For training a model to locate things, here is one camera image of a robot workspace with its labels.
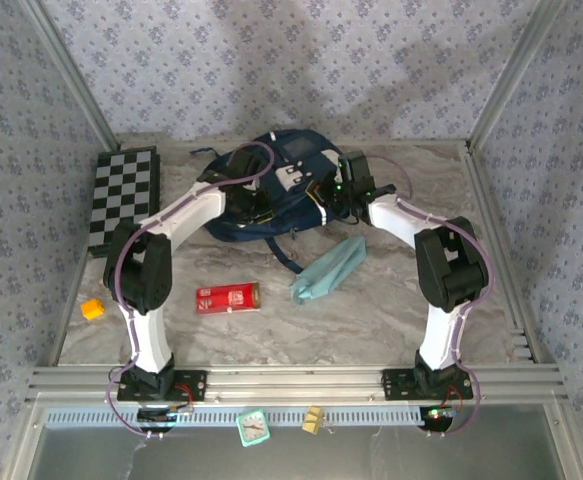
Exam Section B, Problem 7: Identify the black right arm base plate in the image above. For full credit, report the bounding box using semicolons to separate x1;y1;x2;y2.
381;368;474;401

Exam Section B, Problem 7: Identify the grey metal panel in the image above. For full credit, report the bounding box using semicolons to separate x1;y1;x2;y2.
8;404;580;480

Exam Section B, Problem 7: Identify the aluminium side rail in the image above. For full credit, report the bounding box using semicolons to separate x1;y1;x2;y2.
463;142;555;366
45;132;122;369

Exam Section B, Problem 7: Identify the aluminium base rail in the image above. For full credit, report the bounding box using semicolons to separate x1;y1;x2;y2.
24;364;571;407

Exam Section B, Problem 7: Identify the red snack packet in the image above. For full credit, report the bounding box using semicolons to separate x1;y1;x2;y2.
195;282;261;316

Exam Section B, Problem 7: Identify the aluminium corner post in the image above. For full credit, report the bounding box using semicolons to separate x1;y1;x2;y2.
18;0;123;151
465;0;570;151

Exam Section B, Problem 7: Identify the teal alarm clock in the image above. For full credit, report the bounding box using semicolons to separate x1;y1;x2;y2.
235;408;271;448

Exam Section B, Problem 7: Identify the grey slotted cable duct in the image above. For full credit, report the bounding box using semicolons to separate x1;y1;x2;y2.
44;405;430;427

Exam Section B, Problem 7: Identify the black grey chessboard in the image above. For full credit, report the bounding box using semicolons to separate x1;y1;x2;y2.
88;145;161;259

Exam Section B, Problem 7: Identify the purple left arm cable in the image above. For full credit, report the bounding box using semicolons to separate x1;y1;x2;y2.
101;141;276;440

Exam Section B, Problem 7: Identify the small circuit board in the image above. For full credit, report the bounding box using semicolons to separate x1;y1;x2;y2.
137;407;195;426
423;405;458;424

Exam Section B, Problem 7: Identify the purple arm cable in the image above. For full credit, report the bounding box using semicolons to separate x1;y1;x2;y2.
365;154;496;439
101;141;276;440

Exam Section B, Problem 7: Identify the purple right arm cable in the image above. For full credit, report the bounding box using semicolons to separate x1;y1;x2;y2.
365;154;496;439

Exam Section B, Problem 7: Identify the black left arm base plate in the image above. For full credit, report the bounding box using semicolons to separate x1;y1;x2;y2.
116;368;208;403

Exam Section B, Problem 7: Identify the yellow toy block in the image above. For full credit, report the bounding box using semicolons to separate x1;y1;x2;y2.
80;298;106;321

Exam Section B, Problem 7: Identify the navy blue backpack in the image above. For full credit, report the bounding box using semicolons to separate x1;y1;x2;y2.
190;128;372;275

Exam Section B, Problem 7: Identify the light blue cloth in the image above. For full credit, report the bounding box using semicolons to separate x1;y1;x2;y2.
289;235;367;304

